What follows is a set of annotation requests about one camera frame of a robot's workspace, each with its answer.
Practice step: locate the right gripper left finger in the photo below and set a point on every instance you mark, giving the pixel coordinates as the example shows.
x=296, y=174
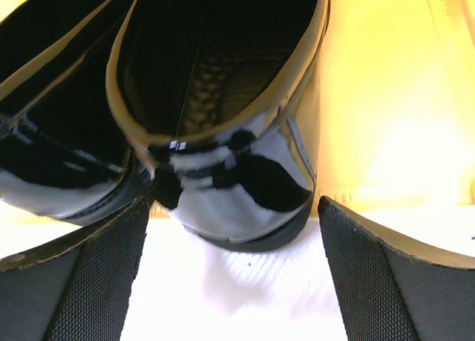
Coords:
x=78, y=286

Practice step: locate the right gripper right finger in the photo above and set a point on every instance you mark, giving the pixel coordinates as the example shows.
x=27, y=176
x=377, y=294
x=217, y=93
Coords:
x=391, y=286

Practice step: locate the black loafer shoe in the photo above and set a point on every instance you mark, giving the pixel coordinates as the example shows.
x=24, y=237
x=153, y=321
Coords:
x=62, y=154
x=219, y=100

